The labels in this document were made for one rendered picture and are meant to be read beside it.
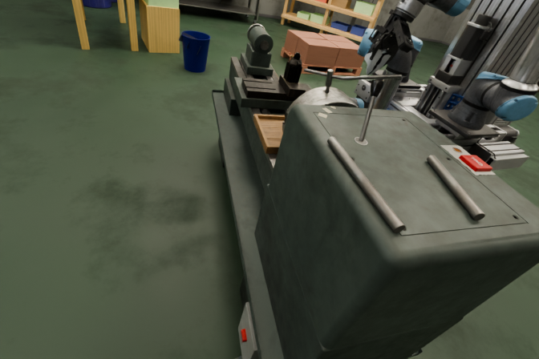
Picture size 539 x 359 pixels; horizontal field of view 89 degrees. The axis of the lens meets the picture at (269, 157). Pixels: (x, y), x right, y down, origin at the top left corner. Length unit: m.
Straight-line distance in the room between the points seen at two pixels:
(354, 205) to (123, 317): 1.44
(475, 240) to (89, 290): 1.74
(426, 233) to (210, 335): 1.33
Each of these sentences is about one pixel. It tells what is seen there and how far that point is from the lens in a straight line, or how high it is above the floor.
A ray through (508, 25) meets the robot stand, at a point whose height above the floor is 1.56.
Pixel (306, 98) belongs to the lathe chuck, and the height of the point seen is 1.20.
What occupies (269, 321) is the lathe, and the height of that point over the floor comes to 0.54.
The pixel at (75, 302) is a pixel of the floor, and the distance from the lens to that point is 1.88.
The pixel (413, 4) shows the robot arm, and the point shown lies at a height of 1.57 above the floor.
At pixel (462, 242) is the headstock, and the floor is 1.25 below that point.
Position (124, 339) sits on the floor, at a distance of 1.74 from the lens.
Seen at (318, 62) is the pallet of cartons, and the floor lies 0.22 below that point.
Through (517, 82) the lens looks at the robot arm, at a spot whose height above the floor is 1.41.
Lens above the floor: 1.62
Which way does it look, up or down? 36 degrees down
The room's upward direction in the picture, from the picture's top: 14 degrees clockwise
